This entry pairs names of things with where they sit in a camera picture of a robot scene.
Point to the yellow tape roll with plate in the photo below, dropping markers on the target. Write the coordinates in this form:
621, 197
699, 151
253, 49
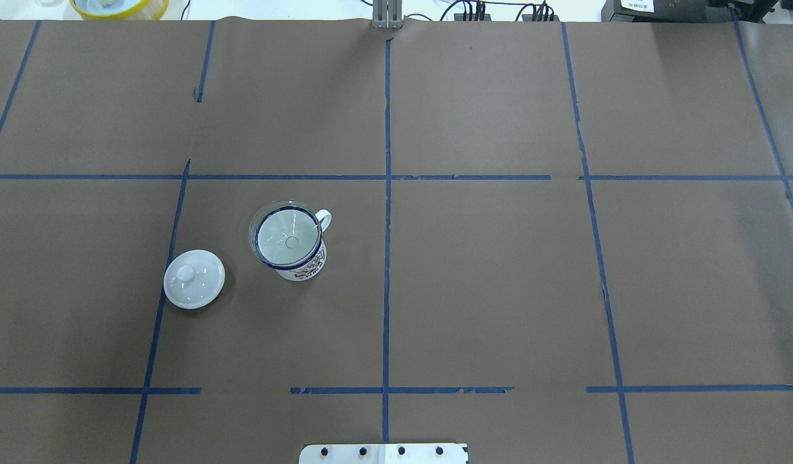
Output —
120, 10

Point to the aluminium frame post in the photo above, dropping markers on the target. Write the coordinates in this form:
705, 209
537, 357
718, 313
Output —
387, 14

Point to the black desktop box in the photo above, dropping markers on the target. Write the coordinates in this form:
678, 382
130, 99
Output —
667, 12

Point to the white enamel mug blue rim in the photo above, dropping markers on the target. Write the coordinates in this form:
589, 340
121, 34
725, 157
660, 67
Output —
293, 248

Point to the white ceramic lid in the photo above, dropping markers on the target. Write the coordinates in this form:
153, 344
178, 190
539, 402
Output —
194, 279

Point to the white camera stand pole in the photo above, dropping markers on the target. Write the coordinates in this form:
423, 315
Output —
385, 453

